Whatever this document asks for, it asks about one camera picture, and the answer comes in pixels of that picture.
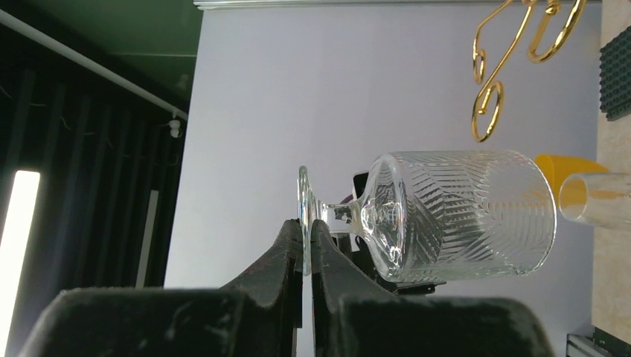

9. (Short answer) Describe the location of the gold wire glass rack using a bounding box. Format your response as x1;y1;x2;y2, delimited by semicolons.
470;0;589;144

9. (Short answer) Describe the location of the clear smooth wine glass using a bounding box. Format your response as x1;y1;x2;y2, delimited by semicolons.
557;172;630;231

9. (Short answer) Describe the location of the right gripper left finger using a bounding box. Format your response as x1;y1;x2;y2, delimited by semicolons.
21;219;302;356

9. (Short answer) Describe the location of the yellow wine glass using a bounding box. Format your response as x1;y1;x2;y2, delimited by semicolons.
534;153;609;209

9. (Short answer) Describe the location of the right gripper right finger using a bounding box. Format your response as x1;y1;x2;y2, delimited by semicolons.
310;220;554;356

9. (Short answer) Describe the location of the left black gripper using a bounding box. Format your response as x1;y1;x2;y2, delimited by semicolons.
330;172;447;297

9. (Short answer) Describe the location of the clear ribbed wine glass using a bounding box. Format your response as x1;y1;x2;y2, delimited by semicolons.
297;149;557;283

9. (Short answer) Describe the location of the black studded building plate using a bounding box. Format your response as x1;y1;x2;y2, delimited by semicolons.
599;27;630;121

